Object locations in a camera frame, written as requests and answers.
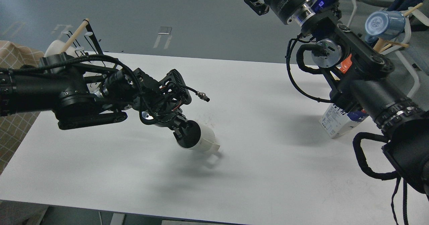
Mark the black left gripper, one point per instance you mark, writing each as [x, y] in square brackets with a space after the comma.
[160, 104]

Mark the white HOME mug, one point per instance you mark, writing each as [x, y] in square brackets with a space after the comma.
[206, 140]

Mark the blue white milk carton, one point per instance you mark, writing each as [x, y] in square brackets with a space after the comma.
[336, 122]

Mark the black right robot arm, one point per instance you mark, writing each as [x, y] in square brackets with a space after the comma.
[358, 77]

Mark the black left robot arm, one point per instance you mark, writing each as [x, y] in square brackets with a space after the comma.
[94, 90]

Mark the orange plastic cup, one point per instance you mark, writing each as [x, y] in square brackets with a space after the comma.
[345, 64]

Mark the blue plastic cup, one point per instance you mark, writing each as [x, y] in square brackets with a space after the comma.
[383, 24]

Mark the grey office chair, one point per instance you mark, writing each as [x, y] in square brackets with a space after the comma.
[389, 29]

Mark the white mug behind rack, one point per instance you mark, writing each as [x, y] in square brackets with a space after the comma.
[56, 46]

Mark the beige checked cloth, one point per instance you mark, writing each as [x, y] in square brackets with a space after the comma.
[14, 128]

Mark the blue camera on right wrist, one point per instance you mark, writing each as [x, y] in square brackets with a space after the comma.
[321, 6]

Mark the black wire cup rack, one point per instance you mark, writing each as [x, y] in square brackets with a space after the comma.
[90, 37]

